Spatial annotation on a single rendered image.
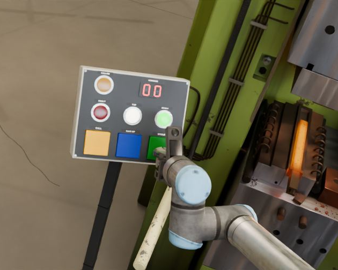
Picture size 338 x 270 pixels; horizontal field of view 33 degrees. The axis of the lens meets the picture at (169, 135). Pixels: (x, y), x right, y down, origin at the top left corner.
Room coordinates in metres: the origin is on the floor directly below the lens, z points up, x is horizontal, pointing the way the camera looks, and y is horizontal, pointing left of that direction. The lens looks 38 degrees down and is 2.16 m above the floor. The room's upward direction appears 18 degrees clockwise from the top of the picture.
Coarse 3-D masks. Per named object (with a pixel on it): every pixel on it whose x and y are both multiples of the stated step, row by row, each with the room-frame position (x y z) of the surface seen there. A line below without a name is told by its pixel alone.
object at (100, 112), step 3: (96, 108) 1.39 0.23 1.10; (99, 108) 1.40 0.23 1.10; (102, 108) 1.40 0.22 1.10; (105, 108) 1.40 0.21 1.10; (93, 111) 1.39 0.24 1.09; (96, 111) 1.39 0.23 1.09; (99, 111) 1.39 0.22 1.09; (102, 111) 1.40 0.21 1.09; (105, 111) 1.40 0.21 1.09; (93, 114) 1.38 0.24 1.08; (96, 114) 1.39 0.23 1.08; (99, 114) 1.39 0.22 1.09; (102, 114) 1.39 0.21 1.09; (105, 114) 1.40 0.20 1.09; (96, 117) 1.38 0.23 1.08; (99, 117) 1.38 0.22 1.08; (102, 117) 1.39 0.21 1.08; (105, 117) 1.39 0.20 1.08
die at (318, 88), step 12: (300, 72) 1.55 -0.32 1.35; (312, 72) 1.54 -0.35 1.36; (300, 84) 1.55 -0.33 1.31; (312, 84) 1.54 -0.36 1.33; (324, 84) 1.54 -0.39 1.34; (336, 84) 1.54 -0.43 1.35; (300, 96) 1.54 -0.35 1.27; (312, 96) 1.54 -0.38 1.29; (324, 96) 1.54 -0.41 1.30; (336, 96) 1.54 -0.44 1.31; (336, 108) 1.53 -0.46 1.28
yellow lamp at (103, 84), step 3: (102, 78) 1.44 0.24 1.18; (105, 78) 1.44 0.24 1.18; (99, 81) 1.43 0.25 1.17; (102, 81) 1.43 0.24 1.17; (105, 81) 1.44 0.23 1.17; (108, 81) 1.44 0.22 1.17; (99, 84) 1.43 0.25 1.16; (102, 84) 1.43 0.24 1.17; (105, 84) 1.43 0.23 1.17; (108, 84) 1.44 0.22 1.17; (111, 84) 1.44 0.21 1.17; (99, 87) 1.42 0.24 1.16; (102, 87) 1.43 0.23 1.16; (105, 87) 1.43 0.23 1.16; (108, 87) 1.43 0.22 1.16; (99, 90) 1.42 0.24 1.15; (102, 90) 1.42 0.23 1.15; (105, 90) 1.43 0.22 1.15; (108, 90) 1.43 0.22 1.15
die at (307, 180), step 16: (272, 112) 1.87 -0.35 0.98; (288, 112) 1.89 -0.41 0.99; (288, 128) 1.79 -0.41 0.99; (320, 128) 1.85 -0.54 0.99; (272, 144) 1.67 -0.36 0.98; (288, 144) 1.69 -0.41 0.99; (256, 160) 1.61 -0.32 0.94; (272, 160) 1.58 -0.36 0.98; (288, 160) 1.59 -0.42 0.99; (304, 160) 1.61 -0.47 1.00; (256, 176) 1.55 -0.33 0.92; (272, 176) 1.54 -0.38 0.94; (288, 176) 1.54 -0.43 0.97; (304, 176) 1.53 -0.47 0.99; (304, 192) 1.53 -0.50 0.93
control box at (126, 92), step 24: (96, 72) 1.44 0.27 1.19; (120, 72) 1.47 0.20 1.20; (96, 96) 1.41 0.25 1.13; (120, 96) 1.44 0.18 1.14; (144, 96) 1.47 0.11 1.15; (168, 96) 1.50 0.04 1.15; (96, 120) 1.38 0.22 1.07; (120, 120) 1.41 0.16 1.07; (144, 120) 1.44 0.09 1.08; (72, 144) 1.34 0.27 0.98; (144, 144) 1.41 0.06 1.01
